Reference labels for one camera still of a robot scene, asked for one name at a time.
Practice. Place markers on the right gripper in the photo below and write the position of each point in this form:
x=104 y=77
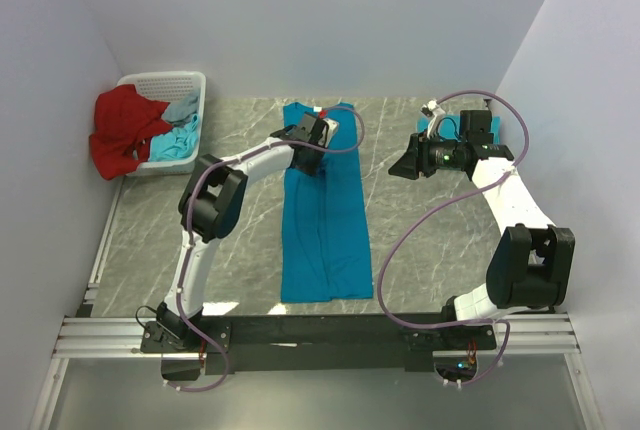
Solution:
x=417 y=159

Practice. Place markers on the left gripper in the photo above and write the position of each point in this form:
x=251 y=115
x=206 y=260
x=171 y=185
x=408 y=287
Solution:
x=313 y=169

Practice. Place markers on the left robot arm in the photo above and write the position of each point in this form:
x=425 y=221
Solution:
x=211 y=205

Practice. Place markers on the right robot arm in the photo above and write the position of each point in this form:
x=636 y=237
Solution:
x=531 y=264

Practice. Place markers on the light blue t shirt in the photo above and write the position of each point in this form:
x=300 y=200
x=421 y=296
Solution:
x=180 y=141

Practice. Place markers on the white laundry basket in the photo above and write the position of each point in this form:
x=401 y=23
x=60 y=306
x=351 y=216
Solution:
x=184 y=92

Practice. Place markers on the red t shirt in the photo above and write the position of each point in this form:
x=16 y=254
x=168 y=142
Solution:
x=125 y=123

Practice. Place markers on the black base beam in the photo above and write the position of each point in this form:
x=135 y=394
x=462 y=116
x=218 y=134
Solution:
x=336 y=342

